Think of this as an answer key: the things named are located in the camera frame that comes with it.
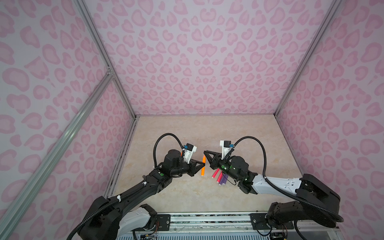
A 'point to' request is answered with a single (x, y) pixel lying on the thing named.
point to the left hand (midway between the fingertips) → (204, 162)
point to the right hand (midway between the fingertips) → (204, 153)
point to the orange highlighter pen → (203, 170)
